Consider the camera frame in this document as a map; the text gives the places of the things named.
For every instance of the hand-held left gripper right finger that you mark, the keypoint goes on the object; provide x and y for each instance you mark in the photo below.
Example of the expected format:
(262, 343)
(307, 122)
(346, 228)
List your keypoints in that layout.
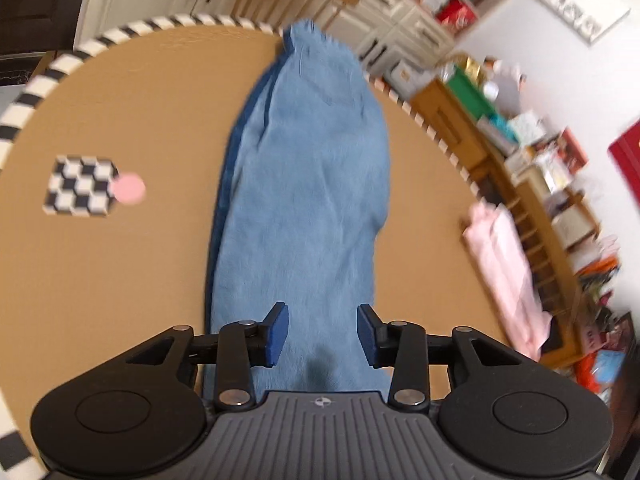
(367, 335)

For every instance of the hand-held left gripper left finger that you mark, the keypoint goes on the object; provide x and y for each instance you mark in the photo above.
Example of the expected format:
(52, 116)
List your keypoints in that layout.
(277, 332)

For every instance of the blue jeans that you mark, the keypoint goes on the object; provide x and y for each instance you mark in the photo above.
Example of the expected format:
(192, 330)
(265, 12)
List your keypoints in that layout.
(310, 185)

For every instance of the pink garment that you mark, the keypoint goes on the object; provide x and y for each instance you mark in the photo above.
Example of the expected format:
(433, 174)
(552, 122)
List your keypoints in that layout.
(505, 270)

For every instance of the round table with striped rim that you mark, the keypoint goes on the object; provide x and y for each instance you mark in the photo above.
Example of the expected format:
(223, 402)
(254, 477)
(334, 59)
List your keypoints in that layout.
(125, 285)

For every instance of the pink round sticker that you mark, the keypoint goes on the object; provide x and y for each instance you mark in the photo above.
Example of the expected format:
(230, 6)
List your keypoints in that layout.
(129, 189)

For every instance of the wooden sideboard with drawers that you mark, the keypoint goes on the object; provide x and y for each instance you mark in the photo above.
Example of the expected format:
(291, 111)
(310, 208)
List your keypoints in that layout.
(440, 110)

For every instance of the black white checkered sticker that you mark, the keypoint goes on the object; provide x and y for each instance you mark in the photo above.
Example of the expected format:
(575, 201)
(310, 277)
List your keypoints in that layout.
(80, 187)

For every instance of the teal packet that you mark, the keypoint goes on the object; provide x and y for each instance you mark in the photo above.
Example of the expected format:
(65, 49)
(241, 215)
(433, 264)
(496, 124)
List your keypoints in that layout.
(502, 127)

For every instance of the green plastic bin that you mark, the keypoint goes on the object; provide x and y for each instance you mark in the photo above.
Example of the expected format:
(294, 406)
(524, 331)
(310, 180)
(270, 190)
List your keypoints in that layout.
(467, 95)

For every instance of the gold foil packet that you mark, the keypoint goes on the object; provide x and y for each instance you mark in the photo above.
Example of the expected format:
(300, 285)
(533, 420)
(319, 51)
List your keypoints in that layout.
(469, 66)

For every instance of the red framed picture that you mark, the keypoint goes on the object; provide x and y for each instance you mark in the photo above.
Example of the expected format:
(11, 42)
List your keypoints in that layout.
(627, 155)

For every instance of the red tin box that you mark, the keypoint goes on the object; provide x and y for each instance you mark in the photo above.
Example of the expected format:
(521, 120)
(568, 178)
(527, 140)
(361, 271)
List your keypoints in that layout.
(455, 12)

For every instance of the white wall picture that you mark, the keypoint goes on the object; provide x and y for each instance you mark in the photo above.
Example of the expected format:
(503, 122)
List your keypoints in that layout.
(575, 2)

